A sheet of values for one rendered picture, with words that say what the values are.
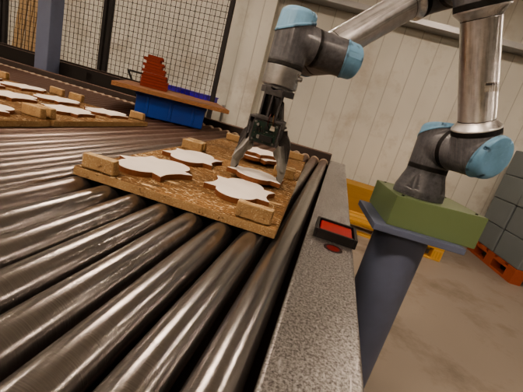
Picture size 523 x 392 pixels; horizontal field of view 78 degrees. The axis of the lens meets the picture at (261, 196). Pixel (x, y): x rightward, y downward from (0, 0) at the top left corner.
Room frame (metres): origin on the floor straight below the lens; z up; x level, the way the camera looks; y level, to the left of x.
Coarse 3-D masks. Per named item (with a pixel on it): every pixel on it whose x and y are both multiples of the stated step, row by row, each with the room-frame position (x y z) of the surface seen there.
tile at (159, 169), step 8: (120, 160) 0.56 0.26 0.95; (128, 160) 0.57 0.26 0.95; (136, 160) 0.59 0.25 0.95; (144, 160) 0.60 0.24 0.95; (152, 160) 0.62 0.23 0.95; (160, 160) 0.64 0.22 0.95; (168, 160) 0.66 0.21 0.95; (120, 168) 0.53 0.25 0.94; (128, 168) 0.53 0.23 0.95; (136, 168) 0.54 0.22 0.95; (144, 168) 0.55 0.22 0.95; (152, 168) 0.57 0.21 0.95; (160, 168) 0.58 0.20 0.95; (168, 168) 0.60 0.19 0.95; (176, 168) 0.61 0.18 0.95; (184, 168) 0.63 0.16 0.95; (136, 176) 0.53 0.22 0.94; (144, 176) 0.54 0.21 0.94; (152, 176) 0.54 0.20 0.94; (160, 176) 0.53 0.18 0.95; (168, 176) 0.56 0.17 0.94; (176, 176) 0.57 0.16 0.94; (184, 176) 0.59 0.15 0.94
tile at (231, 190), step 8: (216, 176) 0.65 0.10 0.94; (208, 184) 0.57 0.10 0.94; (216, 184) 0.58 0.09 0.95; (224, 184) 0.59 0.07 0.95; (232, 184) 0.60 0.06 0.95; (240, 184) 0.62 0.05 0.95; (248, 184) 0.64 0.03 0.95; (256, 184) 0.66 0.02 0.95; (216, 192) 0.55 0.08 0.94; (224, 192) 0.54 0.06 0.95; (232, 192) 0.55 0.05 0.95; (240, 192) 0.57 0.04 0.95; (248, 192) 0.58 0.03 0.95; (256, 192) 0.60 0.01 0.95; (264, 192) 0.61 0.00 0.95; (272, 192) 0.63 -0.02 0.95; (232, 200) 0.53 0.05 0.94; (248, 200) 0.54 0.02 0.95; (256, 200) 0.56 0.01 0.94; (264, 200) 0.56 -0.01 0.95
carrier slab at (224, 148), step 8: (208, 144) 1.07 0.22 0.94; (216, 144) 1.11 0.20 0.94; (224, 144) 1.16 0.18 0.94; (232, 144) 1.22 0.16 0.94; (208, 152) 0.92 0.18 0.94; (216, 152) 0.95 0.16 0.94; (224, 152) 0.99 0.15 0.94; (232, 152) 1.03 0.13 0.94; (240, 160) 0.94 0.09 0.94; (288, 160) 1.19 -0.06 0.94; (296, 160) 1.25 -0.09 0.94; (256, 168) 0.89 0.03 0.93; (264, 168) 0.92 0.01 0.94; (272, 168) 0.95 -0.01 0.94; (296, 168) 1.07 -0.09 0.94; (296, 176) 0.93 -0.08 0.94
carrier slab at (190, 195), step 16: (224, 160) 0.87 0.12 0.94; (80, 176) 0.50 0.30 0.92; (96, 176) 0.49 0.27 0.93; (128, 176) 0.52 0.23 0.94; (192, 176) 0.63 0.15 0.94; (208, 176) 0.66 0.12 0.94; (224, 176) 0.70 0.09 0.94; (144, 192) 0.48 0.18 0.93; (160, 192) 0.48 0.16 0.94; (176, 192) 0.50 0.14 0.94; (192, 192) 0.53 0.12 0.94; (208, 192) 0.55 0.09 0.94; (288, 192) 0.71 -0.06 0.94; (192, 208) 0.47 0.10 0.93; (208, 208) 0.47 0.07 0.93; (224, 208) 0.49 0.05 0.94; (240, 224) 0.46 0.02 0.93; (256, 224) 0.46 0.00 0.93; (272, 224) 0.48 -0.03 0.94
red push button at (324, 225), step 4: (320, 224) 0.58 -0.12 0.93; (324, 224) 0.57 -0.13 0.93; (328, 224) 0.58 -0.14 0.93; (332, 224) 0.59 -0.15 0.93; (324, 228) 0.55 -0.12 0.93; (328, 228) 0.56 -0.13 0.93; (332, 228) 0.56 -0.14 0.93; (336, 228) 0.57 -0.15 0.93; (340, 228) 0.58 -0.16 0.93; (344, 228) 0.58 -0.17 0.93; (336, 232) 0.55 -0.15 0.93; (340, 232) 0.55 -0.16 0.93; (344, 232) 0.56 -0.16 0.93; (348, 232) 0.57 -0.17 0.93; (348, 236) 0.54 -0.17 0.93
